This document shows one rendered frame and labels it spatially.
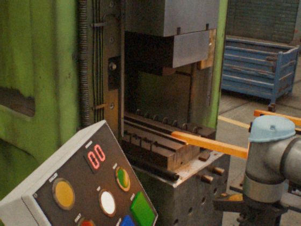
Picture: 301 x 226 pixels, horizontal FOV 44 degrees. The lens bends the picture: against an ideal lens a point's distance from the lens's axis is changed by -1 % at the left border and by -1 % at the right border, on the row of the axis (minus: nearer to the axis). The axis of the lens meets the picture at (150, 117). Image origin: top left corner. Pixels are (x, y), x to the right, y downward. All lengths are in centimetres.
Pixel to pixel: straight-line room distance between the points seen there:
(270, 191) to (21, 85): 82
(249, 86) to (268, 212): 440
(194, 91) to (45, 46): 72
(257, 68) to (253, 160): 434
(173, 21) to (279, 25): 836
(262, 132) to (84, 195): 34
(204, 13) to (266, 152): 64
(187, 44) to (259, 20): 850
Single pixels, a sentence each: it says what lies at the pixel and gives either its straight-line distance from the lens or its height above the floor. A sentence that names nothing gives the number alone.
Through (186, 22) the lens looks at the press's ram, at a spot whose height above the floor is 140.
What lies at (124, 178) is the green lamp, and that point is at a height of 109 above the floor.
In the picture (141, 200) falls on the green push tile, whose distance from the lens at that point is 88.
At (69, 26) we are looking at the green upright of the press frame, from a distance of 98.
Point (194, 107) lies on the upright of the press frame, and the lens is 154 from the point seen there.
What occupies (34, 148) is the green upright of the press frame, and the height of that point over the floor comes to 104.
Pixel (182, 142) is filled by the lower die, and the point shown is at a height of 99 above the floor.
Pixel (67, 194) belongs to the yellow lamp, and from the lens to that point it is 67.
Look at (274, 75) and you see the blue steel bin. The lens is 494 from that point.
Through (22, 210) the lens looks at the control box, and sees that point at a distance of 63.
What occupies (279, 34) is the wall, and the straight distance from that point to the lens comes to 939.
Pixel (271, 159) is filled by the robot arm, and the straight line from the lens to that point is 67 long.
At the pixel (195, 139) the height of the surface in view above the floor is 102.
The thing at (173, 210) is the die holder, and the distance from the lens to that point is 123.
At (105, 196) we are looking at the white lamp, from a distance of 77.
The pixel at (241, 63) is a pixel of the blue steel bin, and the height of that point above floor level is 50.
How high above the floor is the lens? 152
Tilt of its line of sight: 21 degrees down
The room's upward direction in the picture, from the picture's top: 2 degrees clockwise
